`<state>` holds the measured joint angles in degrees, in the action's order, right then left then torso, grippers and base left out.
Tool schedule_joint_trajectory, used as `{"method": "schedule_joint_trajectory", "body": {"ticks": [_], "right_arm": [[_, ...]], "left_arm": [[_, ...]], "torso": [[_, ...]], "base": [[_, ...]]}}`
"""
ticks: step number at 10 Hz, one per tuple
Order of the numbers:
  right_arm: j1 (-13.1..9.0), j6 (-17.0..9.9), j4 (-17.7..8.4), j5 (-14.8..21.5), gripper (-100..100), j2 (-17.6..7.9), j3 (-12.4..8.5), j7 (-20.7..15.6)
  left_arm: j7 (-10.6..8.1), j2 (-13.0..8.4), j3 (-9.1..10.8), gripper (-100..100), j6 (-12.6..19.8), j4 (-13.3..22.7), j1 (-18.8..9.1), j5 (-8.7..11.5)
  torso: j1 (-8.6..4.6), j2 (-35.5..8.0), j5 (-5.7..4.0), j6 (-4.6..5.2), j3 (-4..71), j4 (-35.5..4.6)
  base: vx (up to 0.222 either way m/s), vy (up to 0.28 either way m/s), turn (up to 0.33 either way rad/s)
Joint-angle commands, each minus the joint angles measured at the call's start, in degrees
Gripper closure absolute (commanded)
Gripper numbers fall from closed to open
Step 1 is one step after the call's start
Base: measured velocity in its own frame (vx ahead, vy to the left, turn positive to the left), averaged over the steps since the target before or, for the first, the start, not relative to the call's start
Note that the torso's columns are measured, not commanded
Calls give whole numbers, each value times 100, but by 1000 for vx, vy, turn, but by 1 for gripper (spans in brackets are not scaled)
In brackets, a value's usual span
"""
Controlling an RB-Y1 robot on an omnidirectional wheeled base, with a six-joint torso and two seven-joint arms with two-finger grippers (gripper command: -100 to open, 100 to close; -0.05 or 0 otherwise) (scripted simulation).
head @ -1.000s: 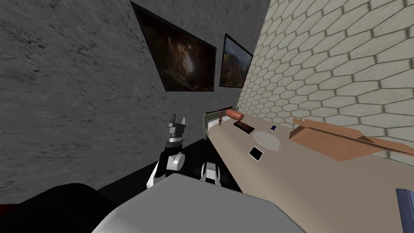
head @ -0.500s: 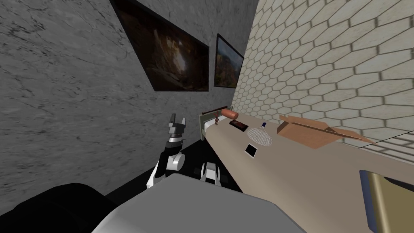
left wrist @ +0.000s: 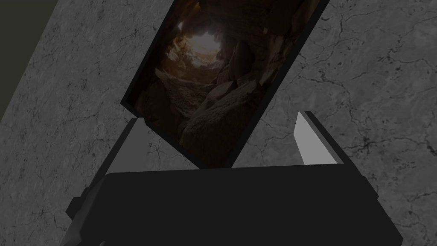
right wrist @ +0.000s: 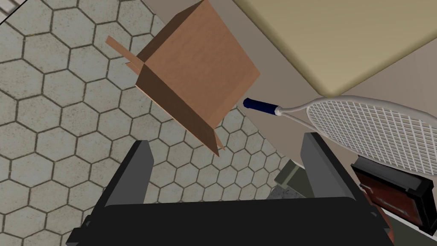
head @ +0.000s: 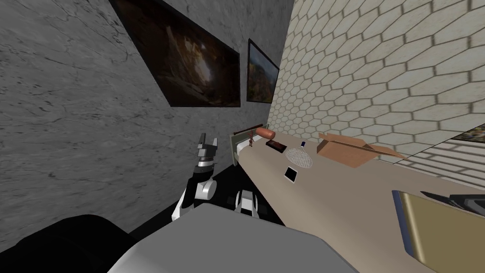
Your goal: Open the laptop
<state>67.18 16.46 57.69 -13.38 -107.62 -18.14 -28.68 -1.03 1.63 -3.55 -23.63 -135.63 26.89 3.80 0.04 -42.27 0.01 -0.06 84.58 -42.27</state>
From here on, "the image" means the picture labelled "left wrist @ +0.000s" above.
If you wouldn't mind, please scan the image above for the black framed cave picture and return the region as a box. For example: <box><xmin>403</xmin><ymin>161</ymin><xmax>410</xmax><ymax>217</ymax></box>
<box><xmin>120</xmin><ymin>0</ymin><xmax>331</xmax><ymax>170</ymax></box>

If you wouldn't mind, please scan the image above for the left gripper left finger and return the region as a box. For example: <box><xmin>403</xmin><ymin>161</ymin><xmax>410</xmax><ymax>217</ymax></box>
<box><xmin>89</xmin><ymin>117</ymin><xmax>164</xmax><ymax>188</ymax></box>

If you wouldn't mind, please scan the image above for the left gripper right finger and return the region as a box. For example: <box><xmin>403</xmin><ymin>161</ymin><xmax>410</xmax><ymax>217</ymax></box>
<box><xmin>293</xmin><ymin>111</ymin><xmax>355</xmax><ymax>169</ymax></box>

